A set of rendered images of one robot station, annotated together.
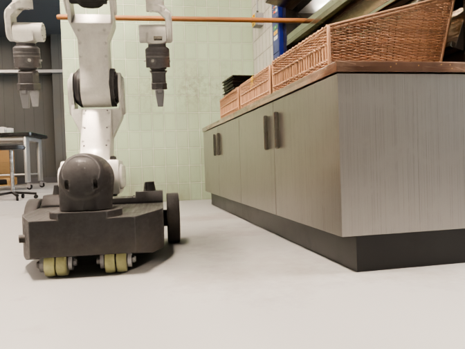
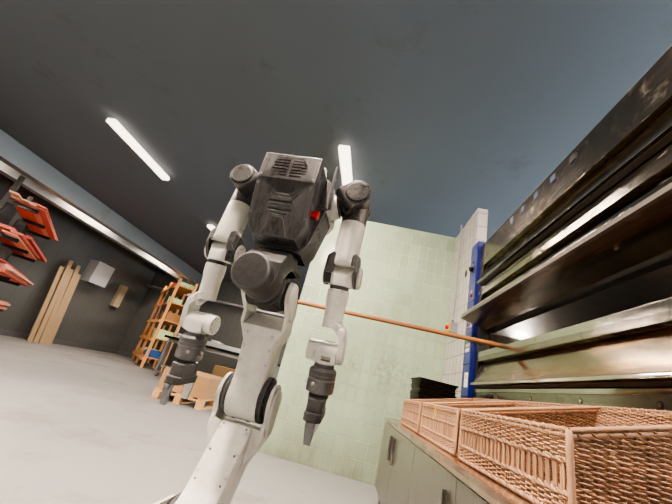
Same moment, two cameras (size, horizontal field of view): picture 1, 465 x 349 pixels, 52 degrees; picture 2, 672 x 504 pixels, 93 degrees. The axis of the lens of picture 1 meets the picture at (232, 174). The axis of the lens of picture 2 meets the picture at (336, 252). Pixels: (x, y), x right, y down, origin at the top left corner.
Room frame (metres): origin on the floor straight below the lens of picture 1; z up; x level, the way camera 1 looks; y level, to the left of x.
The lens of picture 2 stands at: (0.75, -0.05, 0.70)
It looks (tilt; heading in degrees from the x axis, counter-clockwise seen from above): 22 degrees up; 19
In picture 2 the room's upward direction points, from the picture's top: 15 degrees clockwise
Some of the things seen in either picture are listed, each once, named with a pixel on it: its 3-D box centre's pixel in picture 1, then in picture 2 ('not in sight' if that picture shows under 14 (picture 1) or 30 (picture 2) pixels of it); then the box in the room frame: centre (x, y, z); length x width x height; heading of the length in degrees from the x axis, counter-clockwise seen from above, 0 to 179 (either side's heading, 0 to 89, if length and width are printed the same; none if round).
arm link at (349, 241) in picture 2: not in sight; (346, 255); (1.73, 0.26, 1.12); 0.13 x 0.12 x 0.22; 96
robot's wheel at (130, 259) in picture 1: (116, 260); not in sight; (1.43, 0.35, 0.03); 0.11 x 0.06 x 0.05; 98
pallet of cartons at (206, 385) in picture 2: not in sight; (196, 387); (5.33, 3.19, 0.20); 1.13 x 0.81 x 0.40; 9
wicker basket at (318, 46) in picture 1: (353, 51); (591, 445); (1.83, -0.47, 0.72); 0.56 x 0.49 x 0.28; 14
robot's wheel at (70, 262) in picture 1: (57, 264); not in sight; (1.40, 0.52, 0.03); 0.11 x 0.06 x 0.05; 98
